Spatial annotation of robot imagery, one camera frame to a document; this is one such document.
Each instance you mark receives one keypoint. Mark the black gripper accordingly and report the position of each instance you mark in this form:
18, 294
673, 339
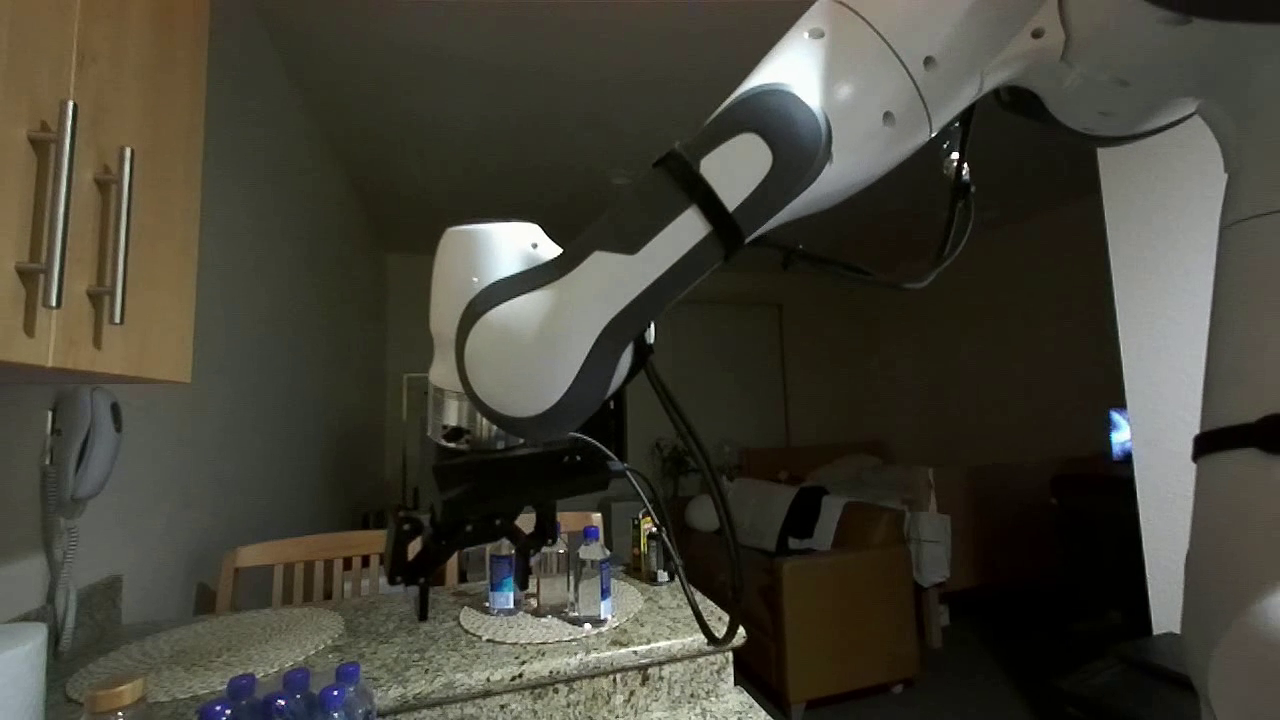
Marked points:
490, 491

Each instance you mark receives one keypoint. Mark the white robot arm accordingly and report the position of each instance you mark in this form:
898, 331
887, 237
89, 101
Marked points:
533, 339

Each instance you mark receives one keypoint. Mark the water bottle blue cap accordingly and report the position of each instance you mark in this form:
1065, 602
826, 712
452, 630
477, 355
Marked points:
595, 578

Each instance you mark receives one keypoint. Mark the wooden chair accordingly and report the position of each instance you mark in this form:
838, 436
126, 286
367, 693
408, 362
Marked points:
305, 568

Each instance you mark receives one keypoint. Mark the beige armchair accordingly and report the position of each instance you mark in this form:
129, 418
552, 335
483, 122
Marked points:
832, 553

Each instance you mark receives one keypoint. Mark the wooden wall cabinet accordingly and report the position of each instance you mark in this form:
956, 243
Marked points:
101, 176

